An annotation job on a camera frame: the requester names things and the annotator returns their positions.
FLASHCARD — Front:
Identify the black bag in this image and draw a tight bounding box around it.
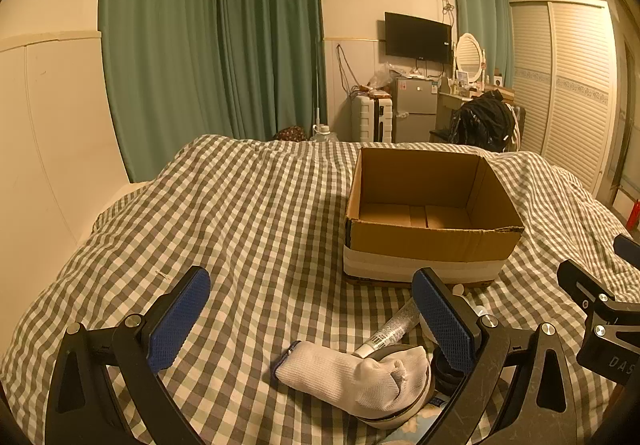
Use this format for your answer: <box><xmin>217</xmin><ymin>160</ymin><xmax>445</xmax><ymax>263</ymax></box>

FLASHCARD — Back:
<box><xmin>449</xmin><ymin>92</ymin><xmax>516</xmax><ymax>153</ymax></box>

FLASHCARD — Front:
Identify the black wall television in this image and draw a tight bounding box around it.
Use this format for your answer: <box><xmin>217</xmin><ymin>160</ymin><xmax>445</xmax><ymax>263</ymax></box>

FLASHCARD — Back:
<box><xmin>384</xmin><ymin>11</ymin><xmax>453</xmax><ymax>64</ymax></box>

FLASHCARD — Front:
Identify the light blue packet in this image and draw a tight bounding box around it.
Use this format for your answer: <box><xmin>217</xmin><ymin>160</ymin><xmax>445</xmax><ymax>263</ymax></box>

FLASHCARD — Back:
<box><xmin>385</xmin><ymin>395</ymin><xmax>451</xmax><ymax>445</ymax></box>

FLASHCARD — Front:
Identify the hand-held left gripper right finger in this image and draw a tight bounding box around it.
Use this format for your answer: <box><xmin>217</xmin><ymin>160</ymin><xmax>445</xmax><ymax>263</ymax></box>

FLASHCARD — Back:
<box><xmin>411</xmin><ymin>267</ymin><xmax>578</xmax><ymax>445</ymax></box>

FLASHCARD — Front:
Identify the white suitcase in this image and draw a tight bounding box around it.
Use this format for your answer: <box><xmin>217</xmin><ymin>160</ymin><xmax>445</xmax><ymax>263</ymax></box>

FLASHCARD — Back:
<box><xmin>350</xmin><ymin>94</ymin><xmax>394</xmax><ymax>143</ymax></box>

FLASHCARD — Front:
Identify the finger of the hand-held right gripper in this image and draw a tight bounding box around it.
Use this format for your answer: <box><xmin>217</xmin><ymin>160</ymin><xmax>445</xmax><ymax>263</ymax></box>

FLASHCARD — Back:
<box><xmin>613</xmin><ymin>234</ymin><xmax>640</xmax><ymax>270</ymax></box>
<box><xmin>556</xmin><ymin>259</ymin><xmax>628</xmax><ymax>313</ymax></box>

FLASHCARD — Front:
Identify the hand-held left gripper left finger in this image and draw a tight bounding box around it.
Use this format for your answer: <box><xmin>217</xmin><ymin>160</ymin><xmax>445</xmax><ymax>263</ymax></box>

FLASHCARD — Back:
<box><xmin>44</xmin><ymin>266</ymin><xmax>211</xmax><ymax>445</ymax></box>

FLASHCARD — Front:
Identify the oval white vanity mirror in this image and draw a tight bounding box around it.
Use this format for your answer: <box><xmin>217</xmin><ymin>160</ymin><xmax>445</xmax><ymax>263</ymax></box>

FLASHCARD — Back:
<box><xmin>456</xmin><ymin>32</ymin><xmax>487</xmax><ymax>86</ymax></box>

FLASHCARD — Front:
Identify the white sock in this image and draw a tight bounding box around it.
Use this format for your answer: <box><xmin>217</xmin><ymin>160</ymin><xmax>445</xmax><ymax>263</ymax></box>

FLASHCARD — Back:
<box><xmin>272</xmin><ymin>341</ymin><xmax>432</xmax><ymax>415</ymax></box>

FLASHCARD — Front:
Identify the grey checkered blanket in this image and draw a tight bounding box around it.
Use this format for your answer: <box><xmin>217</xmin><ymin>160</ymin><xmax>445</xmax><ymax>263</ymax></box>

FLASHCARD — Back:
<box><xmin>0</xmin><ymin>134</ymin><xmax>640</xmax><ymax>445</ymax></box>

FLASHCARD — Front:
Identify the thin white pole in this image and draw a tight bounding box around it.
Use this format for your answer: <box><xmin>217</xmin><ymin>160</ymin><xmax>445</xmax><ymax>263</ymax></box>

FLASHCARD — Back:
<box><xmin>316</xmin><ymin>39</ymin><xmax>325</xmax><ymax>126</ymax></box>

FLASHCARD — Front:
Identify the round plastic container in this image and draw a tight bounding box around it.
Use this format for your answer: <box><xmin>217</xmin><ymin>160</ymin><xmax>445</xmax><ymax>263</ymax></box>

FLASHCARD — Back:
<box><xmin>357</xmin><ymin>345</ymin><xmax>436</xmax><ymax>431</ymax></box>

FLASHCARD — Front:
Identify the white louvred wardrobe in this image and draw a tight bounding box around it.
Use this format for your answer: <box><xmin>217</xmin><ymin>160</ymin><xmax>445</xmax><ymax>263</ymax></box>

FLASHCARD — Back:
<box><xmin>509</xmin><ymin>0</ymin><xmax>626</xmax><ymax>198</ymax></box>

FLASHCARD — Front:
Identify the black round object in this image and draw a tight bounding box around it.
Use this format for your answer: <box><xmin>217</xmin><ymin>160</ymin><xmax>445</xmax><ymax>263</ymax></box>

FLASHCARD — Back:
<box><xmin>431</xmin><ymin>347</ymin><xmax>473</xmax><ymax>396</ymax></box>

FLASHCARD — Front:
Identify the white dressing table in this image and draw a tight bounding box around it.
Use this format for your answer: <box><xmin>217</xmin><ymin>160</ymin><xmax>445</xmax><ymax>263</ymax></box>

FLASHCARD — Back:
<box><xmin>437</xmin><ymin>86</ymin><xmax>516</xmax><ymax>132</ymax></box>

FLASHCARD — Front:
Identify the narrow green curtain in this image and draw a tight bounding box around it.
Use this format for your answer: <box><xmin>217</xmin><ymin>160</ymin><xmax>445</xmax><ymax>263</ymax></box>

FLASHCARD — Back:
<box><xmin>447</xmin><ymin>0</ymin><xmax>516</xmax><ymax>88</ymax></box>

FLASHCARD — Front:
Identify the clear plastic bag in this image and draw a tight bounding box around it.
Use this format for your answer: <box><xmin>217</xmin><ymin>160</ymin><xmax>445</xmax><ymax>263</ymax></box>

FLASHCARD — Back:
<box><xmin>370</xmin><ymin>62</ymin><xmax>401</xmax><ymax>90</ymax></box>

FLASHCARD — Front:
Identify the wide green curtain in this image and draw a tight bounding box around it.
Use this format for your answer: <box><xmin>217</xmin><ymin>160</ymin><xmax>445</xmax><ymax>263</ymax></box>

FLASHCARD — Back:
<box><xmin>99</xmin><ymin>0</ymin><xmax>328</xmax><ymax>182</ymax></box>

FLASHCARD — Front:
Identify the cardboard box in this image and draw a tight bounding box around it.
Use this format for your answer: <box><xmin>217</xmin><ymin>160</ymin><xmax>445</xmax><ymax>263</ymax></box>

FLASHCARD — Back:
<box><xmin>342</xmin><ymin>147</ymin><xmax>526</xmax><ymax>287</ymax></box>

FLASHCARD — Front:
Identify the silver toothpaste tube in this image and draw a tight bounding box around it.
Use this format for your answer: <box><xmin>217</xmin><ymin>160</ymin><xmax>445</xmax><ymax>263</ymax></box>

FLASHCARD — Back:
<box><xmin>351</xmin><ymin>297</ymin><xmax>426</xmax><ymax>360</ymax></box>

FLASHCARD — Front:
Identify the hanging wall cable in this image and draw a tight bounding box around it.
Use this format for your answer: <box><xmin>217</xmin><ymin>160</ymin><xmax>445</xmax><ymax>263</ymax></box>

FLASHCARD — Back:
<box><xmin>336</xmin><ymin>44</ymin><xmax>360</xmax><ymax>94</ymax></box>

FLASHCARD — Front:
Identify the small silver fridge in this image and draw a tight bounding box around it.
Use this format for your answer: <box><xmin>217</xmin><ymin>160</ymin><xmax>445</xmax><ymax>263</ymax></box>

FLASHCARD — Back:
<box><xmin>392</xmin><ymin>76</ymin><xmax>438</xmax><ymax>144</ymax></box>

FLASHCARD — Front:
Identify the small white bottle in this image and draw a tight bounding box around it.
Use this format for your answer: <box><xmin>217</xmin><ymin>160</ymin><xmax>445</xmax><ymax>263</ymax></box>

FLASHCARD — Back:
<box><xmin>452</xmin><ymin>284</ymin><xmax>488</xmax><ymax>318</ymax></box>

